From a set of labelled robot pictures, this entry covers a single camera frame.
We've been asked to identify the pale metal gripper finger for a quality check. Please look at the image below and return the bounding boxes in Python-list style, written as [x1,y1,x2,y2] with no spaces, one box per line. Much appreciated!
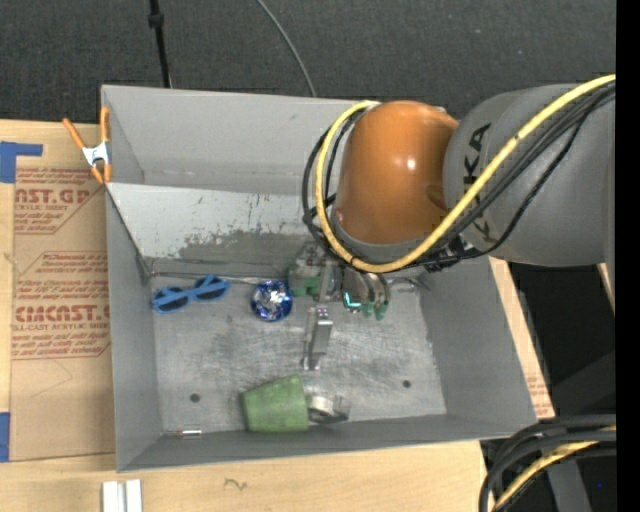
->
[295,243,329,275]
[301,304,335,372]

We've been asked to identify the shiny blue ball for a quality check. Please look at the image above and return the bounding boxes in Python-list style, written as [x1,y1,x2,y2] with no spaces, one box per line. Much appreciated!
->
[249,279,294,323]

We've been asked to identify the green cup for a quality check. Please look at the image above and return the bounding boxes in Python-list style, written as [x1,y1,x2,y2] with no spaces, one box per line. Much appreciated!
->
[241,374,312,434]

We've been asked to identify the grey metal bin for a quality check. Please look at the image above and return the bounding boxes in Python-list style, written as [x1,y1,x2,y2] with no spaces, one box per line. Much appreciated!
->
[99,83,540,474]

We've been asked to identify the blue sunglasses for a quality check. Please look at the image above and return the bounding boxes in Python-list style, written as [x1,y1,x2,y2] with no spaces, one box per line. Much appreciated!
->
[151,273,232,315]

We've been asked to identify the brown cardboard board red print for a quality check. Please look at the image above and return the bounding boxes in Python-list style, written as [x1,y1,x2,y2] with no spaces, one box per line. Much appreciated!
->
[0,118,556,464]

